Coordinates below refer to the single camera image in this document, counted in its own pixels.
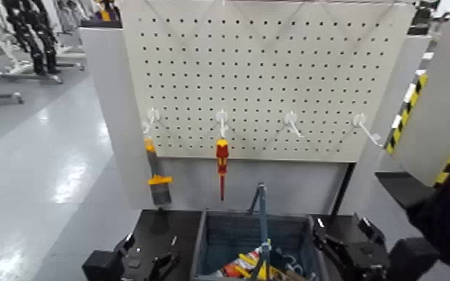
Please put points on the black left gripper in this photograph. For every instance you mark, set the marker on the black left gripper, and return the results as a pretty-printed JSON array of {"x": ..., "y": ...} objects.
[{"x": 138, "y": 270}]

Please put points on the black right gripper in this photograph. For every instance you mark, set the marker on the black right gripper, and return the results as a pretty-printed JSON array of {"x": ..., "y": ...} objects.
[{"x": 370, "y": 263}]

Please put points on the blue grey crate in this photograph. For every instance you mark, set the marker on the blue grey crate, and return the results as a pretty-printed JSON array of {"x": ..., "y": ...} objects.
[{"x": 229, "y": 235}]

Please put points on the grey metal scissors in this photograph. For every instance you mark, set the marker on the grey metal scissors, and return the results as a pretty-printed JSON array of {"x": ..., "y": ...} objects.
[{"x": 291, "y": 262}]

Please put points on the red white orange package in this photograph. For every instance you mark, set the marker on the red white orange package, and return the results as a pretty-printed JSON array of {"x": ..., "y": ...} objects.
[{"x": 233, "y": 270}]

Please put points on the white pegboard hook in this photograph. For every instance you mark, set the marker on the white pegboard hook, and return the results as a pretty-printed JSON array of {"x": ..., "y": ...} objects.
[
  {"x": 359, "y": 119},
  {"x": 222, "y": 117},
  {"x": 152, "y": 115},
  {"x": 290, "y": 117}
]

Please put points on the red yellow screwdriver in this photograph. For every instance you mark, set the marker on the red yellow screwdriver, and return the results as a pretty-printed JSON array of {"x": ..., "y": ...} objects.
[{"x": 222, "y": 157}]

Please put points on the white partition panel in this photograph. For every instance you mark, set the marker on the white partition panel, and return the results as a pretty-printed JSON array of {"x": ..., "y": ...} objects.
[{"x": 109, "y": 117}]

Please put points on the grey hazard striped panel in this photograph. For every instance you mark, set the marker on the grey hazard striped panel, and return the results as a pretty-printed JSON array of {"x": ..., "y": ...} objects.
[{"x": 441, "y": 102}]

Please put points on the white perforated pegboard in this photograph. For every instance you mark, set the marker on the white perforated pegboard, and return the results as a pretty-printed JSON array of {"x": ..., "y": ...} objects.
[{"x": 248, "y": 78}]

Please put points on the grey wheeled stand base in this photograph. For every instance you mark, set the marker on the grey wheeled stand base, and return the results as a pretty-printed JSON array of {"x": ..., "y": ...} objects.
[{"x": 29, "y": 76}]

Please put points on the black equipment box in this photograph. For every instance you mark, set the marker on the black equipment box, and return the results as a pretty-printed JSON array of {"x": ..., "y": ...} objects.
[{"x": 421, "y": 19}]

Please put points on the yellow black machine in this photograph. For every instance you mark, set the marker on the yellow black machine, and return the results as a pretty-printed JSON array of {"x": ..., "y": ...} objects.
[{"x": 106, "y": 13}]

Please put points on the black humanoid robot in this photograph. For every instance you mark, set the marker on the black humanoid robot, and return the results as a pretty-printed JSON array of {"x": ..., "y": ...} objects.
[{"x": 34, "y": 35}]

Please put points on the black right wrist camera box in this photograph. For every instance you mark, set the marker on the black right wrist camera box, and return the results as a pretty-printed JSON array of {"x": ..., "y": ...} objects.
[{"x": 413, "y": 259}]

